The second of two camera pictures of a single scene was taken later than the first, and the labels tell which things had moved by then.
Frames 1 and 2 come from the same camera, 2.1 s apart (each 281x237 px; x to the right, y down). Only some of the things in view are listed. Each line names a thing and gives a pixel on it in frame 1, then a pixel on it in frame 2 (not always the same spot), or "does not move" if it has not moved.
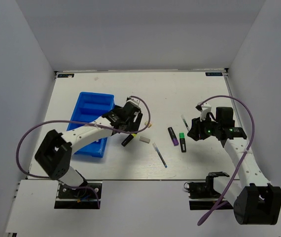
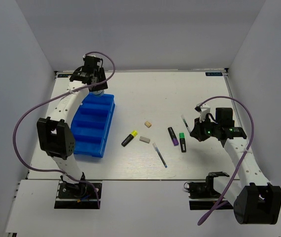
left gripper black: (133, 126) -> (101, 74)
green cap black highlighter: (182, 141) does not move
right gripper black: (196, 128) does not move
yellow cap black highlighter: (128, 138) does not move
